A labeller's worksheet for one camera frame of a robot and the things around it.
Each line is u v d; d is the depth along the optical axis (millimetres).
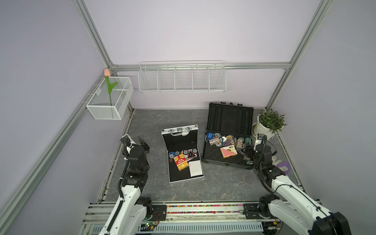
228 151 912
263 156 608
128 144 627
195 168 849
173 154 910
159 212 740
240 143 935
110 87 865
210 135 964
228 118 1030
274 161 910
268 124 880
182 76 986
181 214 748
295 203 488
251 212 722
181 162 886
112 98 826
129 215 459
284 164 906
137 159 551
